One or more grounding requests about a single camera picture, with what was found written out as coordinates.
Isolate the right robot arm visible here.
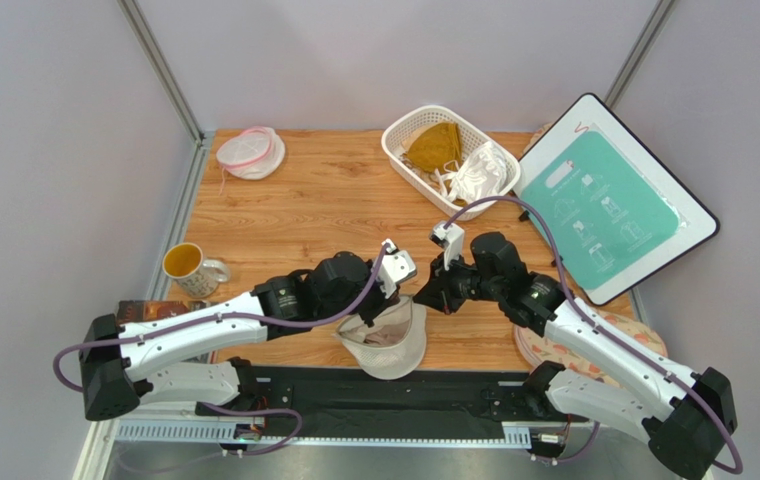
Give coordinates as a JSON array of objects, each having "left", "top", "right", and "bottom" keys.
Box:
[{"left": 415, "top": 224, "right": 737, "bottom": 479}]

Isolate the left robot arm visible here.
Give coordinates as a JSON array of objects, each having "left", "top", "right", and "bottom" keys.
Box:
[{"left": 78, "top": 246, "right": 417, "bottom": 421}]

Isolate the pink satin bra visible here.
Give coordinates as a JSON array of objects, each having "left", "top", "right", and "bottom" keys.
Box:
[{"left": 362, "top": 323, "right": 410, "bottom": 347}]

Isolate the white bra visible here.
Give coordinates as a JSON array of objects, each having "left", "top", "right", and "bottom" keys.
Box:
[{"left": 434, "top": 141, "right": 510, "bottom": 205}]

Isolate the mustard yellow bra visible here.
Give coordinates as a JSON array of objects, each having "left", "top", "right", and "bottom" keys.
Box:
[{"left": 406, "top": 121, "right": 463, "bottom": 173}]

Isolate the white pink-trimmed mesh laundry bag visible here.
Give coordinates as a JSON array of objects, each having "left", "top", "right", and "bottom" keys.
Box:
[{"left": 215, "top": 126, "right": 286, "bottom": 193}]

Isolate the white plastic basket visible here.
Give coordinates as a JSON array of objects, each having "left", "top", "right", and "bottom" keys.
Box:
[{"left": 381, "top": 105, "right": 521, "bottom": 221}]

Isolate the white teal folding board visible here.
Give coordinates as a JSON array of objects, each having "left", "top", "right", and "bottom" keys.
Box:
[{"left": 513, "top": 93, "right": 720, "bottom": 305}]

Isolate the patterned mug with tea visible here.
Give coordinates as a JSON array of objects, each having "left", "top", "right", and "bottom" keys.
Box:
[{"left": 162, "top": 242, "right": 232, "bottom": 299}]

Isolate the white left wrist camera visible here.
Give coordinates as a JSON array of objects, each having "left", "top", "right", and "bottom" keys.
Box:
[{"left": 378, "top": 239, "right": 417, "bottom": 298}]

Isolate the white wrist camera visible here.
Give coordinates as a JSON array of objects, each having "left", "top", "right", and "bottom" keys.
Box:
[
  {"left": 378, "top": 239, "right": 417, "bottom": 298},
  {"left": 430, "top": 221, "right": 465, "bottom": 271}
]

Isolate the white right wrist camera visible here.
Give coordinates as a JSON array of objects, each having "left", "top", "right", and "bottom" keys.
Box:
[{"left": 430, "top": 221, "right": 465, "bottom": 271}]

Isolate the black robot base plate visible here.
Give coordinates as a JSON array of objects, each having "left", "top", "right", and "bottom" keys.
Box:
[{"left": 222, "top": 366, "right": 567, "bottom": 439}]

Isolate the white slotted cable duct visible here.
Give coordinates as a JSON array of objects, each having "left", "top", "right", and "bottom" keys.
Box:
[{"left": 115, "top": 419, "right": 532, "bottom": 449}]

